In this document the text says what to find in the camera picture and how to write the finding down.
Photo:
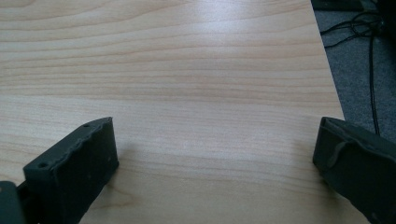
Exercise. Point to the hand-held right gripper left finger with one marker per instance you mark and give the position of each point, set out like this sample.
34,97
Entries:
74,168

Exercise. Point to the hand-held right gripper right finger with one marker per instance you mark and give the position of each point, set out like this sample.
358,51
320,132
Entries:
358,168

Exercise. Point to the black stand base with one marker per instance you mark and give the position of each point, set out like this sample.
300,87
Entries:
337,4

